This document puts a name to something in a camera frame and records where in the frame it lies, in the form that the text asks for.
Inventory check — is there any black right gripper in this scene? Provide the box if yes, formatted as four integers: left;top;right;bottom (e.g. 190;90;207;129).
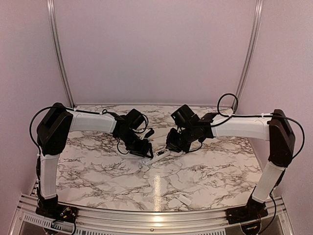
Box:
166;126;196;153

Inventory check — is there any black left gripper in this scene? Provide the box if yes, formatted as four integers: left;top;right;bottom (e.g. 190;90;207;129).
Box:
118;130;154;158

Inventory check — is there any white remote control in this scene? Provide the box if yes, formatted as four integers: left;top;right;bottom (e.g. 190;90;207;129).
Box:
141;149;171;165

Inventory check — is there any white battery cover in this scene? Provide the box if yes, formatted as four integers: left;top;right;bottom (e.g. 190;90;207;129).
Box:
177;194;192;206

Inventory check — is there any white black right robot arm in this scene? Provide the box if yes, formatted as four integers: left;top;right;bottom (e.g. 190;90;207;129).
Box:
166;105;298;219

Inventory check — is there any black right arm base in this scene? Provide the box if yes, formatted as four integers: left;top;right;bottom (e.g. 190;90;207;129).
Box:
225;196;268;224

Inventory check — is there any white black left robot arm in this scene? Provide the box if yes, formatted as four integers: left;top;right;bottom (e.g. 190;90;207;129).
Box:
32;103;154;218

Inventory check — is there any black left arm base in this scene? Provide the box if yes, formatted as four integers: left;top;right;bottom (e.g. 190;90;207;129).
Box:
36;196;78;223

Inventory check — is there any left aluminium frame post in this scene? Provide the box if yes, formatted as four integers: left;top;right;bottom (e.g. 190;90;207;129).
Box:
46;0;75;107

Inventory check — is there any aluminium frame post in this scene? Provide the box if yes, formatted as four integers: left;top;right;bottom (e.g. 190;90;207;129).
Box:
231;0;264;110
46;0;75;107

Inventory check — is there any aluminium front frame rail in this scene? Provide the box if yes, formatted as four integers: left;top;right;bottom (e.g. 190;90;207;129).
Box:
9;194;295;235

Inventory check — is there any right aluminium frame post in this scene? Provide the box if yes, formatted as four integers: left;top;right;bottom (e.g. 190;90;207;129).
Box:
231;0;264;110

